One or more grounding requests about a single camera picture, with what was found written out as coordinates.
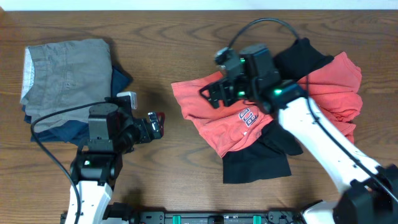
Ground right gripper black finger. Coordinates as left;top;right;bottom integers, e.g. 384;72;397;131
208;88;232;109
199;78;229;99

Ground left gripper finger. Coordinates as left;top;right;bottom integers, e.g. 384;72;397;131
155;112;165;134
148;112;162;139

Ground black garment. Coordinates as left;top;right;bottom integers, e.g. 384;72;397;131
223;37;334;184

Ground red printed t-shirt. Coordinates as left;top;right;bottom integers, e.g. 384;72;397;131
171;52;363;157

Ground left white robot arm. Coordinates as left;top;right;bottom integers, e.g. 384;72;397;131
61;103;165;224

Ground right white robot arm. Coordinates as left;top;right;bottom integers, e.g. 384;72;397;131
200;44;397;224

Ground navy folded garment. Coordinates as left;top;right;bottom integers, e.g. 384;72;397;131
22;66;133;145

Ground grey folded shorts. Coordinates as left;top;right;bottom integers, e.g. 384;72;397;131
21;39;112;132

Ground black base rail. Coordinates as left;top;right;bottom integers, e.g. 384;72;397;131
60;202;312;224

